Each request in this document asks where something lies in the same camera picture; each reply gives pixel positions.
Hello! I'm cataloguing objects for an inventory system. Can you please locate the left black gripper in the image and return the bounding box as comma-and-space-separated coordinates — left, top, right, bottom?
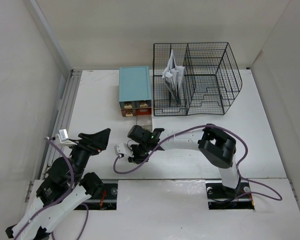
66, 128, 111, 183

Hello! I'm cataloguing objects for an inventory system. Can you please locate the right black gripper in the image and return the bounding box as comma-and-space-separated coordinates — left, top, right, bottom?
126, 141, 150, 164

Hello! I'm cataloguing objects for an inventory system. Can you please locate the teal mini drawer cabinet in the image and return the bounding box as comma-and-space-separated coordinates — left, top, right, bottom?
119, 66, 153, 131

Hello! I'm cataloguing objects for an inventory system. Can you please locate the white paper booklet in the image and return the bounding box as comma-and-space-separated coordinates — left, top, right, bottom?
162, 50, 185, 103

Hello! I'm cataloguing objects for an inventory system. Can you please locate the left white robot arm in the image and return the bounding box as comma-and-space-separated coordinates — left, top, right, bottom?
5, 128, 111, 240

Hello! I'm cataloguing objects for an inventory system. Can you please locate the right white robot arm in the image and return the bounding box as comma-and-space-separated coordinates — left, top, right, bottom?
127, 125, 241, 197

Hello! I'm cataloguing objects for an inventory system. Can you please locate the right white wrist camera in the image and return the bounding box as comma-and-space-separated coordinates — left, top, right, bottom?
114, 143, 132, 157

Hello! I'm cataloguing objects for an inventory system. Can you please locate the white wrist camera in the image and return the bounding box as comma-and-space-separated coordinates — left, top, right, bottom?
114, 143, 132, 157
53, 129, 77, 147

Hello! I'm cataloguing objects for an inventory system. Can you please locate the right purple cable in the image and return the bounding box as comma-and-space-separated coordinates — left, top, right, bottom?
113, 124, 283, 201

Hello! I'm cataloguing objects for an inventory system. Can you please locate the purple cable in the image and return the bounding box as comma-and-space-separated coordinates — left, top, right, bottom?
13, 137, 90, 240
113, 124, 283, 201

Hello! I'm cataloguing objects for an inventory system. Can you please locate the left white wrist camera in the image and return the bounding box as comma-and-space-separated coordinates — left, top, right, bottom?
53, 129, 77, 147

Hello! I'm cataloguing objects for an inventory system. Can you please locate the aluminium rail frame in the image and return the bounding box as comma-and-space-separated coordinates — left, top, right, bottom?
38, 69, 82, 180

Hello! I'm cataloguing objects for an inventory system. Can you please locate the black wire mesh organizer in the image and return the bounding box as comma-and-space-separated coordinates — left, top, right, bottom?
152, 42, 243, 117

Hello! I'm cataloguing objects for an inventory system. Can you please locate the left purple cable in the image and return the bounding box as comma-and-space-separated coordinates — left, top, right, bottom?
13, 137, 90, 240

